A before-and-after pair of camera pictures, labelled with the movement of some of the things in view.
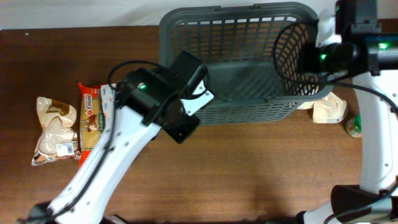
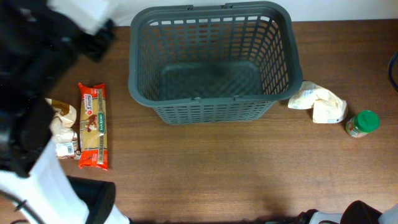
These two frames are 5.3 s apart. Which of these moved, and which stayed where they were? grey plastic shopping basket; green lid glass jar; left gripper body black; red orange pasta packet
Moved: left gripper body black; grey plastic shopping basket
Stayed: green lid glass jar; red orange pasta packet
